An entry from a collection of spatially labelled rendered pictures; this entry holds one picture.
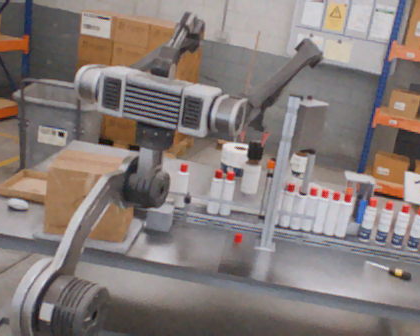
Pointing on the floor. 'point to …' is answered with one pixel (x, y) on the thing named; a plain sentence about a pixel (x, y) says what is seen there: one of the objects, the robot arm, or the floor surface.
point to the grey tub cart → (52, 119)
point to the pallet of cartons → (118, 40)
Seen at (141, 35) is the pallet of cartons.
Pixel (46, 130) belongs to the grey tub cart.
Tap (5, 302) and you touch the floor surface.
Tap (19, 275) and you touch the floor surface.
